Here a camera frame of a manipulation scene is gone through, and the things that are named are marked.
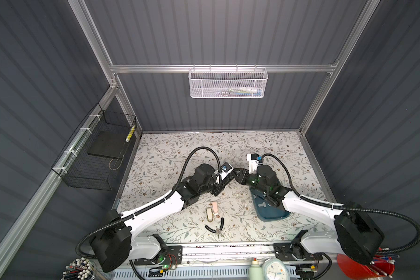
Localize black wire basket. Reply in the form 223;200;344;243
52;105;138;191

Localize red pencil cup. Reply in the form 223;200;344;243
337;247;400;280

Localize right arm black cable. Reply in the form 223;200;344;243
260;153;420;254

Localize white wire mesh basket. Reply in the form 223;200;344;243
188;67;268;99

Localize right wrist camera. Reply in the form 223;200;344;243
246;154;263;174

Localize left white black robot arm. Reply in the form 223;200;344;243
89;163;233;273

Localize black pad in basket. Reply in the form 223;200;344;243
87;131;129;159

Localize teal plastic tray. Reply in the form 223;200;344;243
250;188;290;222

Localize yellow marker in basket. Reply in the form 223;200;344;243
126;126;135;142

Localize black handled pliers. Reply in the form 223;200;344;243
205;218;225;239

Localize clear jar of markers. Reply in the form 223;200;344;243
61;257;115;280

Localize beige staple remover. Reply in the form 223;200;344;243
206;207;214;222

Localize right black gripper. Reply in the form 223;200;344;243
230;167;268;197

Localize white glue bottle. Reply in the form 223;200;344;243
248;258;264;280

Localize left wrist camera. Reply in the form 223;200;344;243
220;162;233;183

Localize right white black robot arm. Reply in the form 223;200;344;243
233;165;385;265

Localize white desk clock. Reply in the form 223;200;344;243
261;258;291;280

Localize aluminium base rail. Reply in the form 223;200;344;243
90;240;365;270

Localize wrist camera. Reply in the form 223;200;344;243
220;162;233;183
246;154;263;174

